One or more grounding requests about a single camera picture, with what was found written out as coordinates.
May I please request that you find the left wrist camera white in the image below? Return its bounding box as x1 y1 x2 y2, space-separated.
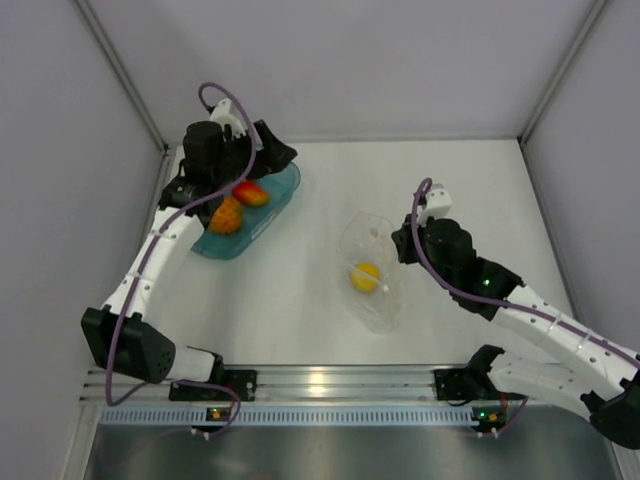
208 98 247 138

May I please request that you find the fake yellow lemon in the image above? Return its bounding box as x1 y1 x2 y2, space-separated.
349 263 380 294

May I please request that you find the fake pineapple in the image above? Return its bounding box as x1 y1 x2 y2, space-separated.
207 196 244 235

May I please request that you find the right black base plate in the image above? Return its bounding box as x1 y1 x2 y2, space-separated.
434 368 500 402

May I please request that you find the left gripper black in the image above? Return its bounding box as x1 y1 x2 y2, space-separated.
212 120 297 188

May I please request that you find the aluminium mounting rail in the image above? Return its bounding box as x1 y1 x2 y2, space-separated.
79 365 454 403

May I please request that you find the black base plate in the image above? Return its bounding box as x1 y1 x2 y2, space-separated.
169 368 258 402
434 368 500 402

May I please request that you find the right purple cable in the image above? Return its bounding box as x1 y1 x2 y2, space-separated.
409 177 640 436

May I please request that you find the teal plastic bin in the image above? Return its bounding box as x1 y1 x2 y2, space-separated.
192 163 300 260

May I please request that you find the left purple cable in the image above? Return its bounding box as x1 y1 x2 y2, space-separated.
104 82 259 441

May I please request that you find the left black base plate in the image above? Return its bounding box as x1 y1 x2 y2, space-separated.
169 368 258 402

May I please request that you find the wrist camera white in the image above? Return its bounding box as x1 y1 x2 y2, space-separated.
417 183 452 226
208 98 247 138

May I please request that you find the fake red yellow mango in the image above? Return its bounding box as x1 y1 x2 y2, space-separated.
232 181 270 208

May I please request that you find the clear zip top bag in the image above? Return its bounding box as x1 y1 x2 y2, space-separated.
338 212 401 335

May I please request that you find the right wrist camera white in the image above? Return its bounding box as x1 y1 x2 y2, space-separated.
417 183 452 226

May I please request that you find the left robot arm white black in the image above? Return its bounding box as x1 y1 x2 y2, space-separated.
81 120 297 400

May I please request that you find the aluminium frame post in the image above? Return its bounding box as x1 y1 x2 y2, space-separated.
70 0 168 152
517 0 611 146

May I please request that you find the purple cable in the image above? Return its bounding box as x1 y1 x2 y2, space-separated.
104 82 259 441
409 177 640 436

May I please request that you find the left aluminium frame post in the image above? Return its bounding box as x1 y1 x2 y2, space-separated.
70 0 168 152

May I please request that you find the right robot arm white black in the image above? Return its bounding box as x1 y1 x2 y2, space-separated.
391 217 639 450

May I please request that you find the right aluminium frame post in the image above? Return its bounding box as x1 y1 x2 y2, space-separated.
517 0 611 146

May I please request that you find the white slotted cable duct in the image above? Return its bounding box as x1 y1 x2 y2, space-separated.
99 405 480 427

